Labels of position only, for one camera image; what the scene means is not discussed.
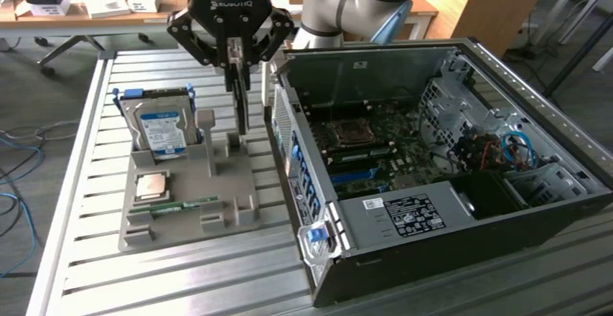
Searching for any blue floor cable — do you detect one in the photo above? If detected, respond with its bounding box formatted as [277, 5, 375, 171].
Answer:
[0, 129, 47, 279]

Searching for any blue case release latch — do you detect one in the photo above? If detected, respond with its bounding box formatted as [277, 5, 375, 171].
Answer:
[305, 228, 329, 246]

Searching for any white labelled box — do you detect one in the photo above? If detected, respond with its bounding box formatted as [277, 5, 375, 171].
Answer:
[125, 0, 163, 14]

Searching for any grey power supply unit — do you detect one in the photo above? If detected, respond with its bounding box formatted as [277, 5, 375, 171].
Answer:
[337, 181, 478, 251]

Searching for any white box with black lid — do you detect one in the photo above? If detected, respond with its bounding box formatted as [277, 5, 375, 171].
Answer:
[23, 0, 72, 17]

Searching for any wooden cabinet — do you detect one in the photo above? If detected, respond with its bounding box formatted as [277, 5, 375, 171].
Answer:
[411, 0, 560, 58]

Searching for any green RAM stick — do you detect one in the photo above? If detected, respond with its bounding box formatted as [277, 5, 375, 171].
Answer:
[128, 196, 220, 213]

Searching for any CPU socket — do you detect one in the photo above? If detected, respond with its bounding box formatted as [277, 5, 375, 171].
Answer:
[328, 118, 377, 148]

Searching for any wooden office desk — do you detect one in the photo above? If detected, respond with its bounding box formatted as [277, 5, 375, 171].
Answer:
[0, 0, 440, 76]

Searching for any dark installed RAM stick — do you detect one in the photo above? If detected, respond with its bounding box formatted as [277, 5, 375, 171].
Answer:
[329, 147, 391, 163]

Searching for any hard disk in blue carrier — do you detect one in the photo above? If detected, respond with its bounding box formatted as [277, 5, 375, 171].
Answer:
[109, 83, 200, 162]

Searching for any grey floor cable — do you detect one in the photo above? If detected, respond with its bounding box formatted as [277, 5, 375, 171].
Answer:
[0, 120, 80, 143]

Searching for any red wire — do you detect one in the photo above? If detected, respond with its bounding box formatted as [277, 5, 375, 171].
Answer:
[481, 138, 506, 168]

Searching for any blue expansion slot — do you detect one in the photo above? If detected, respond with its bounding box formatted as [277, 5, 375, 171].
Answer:
[329, 167, 383, 185]

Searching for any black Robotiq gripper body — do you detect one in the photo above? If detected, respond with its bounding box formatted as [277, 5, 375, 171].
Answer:
[187, 0, 275, 40]

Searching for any open white box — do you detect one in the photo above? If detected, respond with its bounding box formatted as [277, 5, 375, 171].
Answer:
[81, 0, 131, 19]

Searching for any black open PC case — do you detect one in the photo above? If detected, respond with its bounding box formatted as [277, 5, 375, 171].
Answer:
[260, 37, 613, 309]

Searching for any blue wire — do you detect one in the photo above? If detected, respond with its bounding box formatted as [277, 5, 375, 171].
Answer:
[500, 131, 540, 172]

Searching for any black GPU with silver bracket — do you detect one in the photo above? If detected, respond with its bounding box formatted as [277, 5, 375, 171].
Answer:
[224, 37, 253, 136]

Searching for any grey plastic parts rack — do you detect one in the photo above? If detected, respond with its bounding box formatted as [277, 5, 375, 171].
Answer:
[117, 109, 263, 254]

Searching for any green motherboard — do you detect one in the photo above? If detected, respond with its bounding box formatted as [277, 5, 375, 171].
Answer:
[305, 100, 461, 200]

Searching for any copper-topped CPU chip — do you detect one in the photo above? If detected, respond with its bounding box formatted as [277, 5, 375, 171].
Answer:
[133, 174, 169, 202]

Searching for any silver disk bay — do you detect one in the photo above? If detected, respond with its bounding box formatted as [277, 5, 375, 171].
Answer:
[505, 163, 590, 208]

